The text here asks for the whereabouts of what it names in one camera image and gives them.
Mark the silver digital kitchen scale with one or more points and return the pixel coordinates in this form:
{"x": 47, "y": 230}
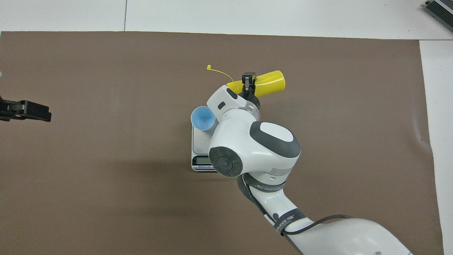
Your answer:
{"x": 200, "y": 145}

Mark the grey ribbed metal device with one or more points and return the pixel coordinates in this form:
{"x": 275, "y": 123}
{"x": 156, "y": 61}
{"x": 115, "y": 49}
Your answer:
{"x": 442, "y": 10}

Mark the brown paper mat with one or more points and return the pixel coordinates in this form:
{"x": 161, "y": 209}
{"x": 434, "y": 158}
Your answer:
{"x": 106, "y": 205}

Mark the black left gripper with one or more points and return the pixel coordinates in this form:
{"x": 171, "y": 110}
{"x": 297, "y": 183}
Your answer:
{"x": 10, "y": 108}

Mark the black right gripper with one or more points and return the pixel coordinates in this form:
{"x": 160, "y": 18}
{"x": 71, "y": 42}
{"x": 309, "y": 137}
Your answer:
{"x": 255, "y": 99}

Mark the light blue plastic cup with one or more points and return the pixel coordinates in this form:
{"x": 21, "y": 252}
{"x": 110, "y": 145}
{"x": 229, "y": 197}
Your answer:
{"x": 201, "y": 118}

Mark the yellow squeeze bottle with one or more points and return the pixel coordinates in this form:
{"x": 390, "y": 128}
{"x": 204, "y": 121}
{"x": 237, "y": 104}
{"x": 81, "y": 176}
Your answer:
{"x": 270, "y": 83}

